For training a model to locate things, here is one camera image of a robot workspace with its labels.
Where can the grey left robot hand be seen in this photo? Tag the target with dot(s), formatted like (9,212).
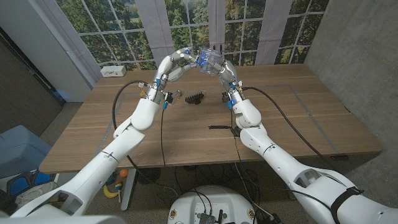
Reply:
(164,67)

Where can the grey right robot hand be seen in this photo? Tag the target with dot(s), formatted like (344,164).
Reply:
(227,73)

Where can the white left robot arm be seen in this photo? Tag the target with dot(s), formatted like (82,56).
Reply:
(99,161)

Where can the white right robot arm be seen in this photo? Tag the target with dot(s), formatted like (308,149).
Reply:
(295,174)

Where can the black hair claw clip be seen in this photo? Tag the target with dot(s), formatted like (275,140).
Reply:
(195,99)

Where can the small square clear glass bottle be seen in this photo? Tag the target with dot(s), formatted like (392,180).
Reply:
(176,96)

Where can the printed window backdrop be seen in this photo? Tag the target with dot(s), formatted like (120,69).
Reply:
(124,37)

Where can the white power strip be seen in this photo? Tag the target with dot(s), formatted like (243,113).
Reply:
(113,71)

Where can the orange toy ball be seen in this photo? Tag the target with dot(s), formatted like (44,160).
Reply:
(124,173)

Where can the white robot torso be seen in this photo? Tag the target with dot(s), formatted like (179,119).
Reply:
(214,202)

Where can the colourful toy stick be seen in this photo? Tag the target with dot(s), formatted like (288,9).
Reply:
(119,189)

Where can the white table leg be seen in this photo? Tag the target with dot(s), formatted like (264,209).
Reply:
(128,193)

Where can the yellow toy banana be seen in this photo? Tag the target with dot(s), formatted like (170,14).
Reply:
(109,193)

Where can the blue-grey bin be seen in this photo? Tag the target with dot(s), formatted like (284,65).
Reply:
(21,149)

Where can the blue and black floor item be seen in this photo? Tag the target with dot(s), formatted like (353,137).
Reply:
(21,183)

